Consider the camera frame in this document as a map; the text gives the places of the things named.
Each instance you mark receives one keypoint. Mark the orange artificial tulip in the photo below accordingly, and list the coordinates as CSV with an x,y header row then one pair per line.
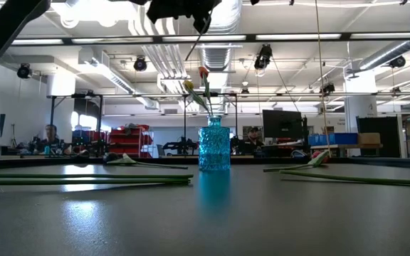
x,y
203,72

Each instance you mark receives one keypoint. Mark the black artificial tulip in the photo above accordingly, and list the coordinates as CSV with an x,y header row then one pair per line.
x,y
111,158

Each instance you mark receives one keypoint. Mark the red artificial tulip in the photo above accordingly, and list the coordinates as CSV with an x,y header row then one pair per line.
x,y
386,180
317,160

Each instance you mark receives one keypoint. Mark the yellow artificial tulip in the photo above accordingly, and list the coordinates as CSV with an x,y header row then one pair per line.
x,y
188,85
84,175

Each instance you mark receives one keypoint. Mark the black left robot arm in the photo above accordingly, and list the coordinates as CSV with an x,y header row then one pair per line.
x,y
2,32

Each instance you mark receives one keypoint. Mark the black background robot arm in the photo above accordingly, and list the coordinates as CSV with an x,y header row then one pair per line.
x,y
180,145

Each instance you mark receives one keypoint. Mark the blue textured glass vase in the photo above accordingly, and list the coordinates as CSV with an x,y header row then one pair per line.
x,y
214,149

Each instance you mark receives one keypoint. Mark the white led light strip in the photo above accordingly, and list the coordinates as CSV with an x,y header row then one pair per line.
x,y
112,40
297,36
37,41
205,37
386,35

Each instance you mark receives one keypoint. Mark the black ceiling spotlight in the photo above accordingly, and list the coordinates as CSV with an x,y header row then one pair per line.
x,y
140,64
263,57
397,61
23,71
327,88

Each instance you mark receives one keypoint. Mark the large black computer monitor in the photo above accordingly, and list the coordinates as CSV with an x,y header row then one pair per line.
x,y
282,123

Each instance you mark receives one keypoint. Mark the person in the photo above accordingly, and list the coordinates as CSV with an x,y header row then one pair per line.
x,y
253,142
51,137

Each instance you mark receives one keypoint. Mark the red storage bin rack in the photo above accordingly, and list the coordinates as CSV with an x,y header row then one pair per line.
x,y
126,142

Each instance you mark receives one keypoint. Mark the blue storage bin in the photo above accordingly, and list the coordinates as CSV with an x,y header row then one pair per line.
x,y
344,138
318,139

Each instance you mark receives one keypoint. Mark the white square pillar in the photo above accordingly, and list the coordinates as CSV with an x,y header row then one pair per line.
x,y
359,103

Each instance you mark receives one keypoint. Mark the wooden workbench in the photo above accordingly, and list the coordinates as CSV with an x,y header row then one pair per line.
x,y
344,145

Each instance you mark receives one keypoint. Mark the cardboard box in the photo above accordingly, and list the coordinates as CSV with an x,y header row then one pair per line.
x,y
368,138

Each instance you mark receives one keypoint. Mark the black partition panel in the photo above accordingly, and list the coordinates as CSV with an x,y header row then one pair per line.
x,y
386,135

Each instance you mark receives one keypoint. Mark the silver spiral air duct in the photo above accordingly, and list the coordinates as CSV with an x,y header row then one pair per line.
x,y
219,53

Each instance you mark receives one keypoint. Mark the black metal frame stand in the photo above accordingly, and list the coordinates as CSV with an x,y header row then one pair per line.
x,y
185,124
100,113

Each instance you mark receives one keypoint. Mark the black overhead frame bar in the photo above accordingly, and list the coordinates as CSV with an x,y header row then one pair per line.
x,y
345,36

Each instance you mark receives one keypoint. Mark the black table frame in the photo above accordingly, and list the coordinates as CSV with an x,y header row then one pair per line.
x,y
247,160

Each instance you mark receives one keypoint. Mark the silver round air duct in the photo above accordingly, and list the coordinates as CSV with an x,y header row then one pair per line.
x,y
386,55

